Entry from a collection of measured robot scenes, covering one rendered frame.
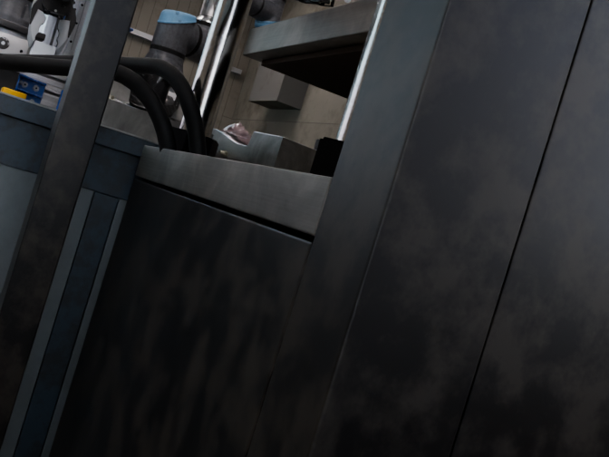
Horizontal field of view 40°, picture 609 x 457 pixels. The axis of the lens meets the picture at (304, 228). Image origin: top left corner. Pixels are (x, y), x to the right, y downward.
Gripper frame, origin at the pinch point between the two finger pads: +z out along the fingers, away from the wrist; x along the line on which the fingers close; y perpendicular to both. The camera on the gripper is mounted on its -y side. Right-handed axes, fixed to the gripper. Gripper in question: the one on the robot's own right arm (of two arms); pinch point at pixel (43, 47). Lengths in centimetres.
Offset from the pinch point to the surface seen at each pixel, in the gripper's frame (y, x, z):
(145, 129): -35.6, -21.4, 12.6
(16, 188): -47, 1, 31
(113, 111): -35.6, -14.0, 11.3
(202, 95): -65, -23, 5
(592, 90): -153, -35, 2
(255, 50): -73, -28, -5
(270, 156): -28, -53, 9
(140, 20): 854, -164, -155
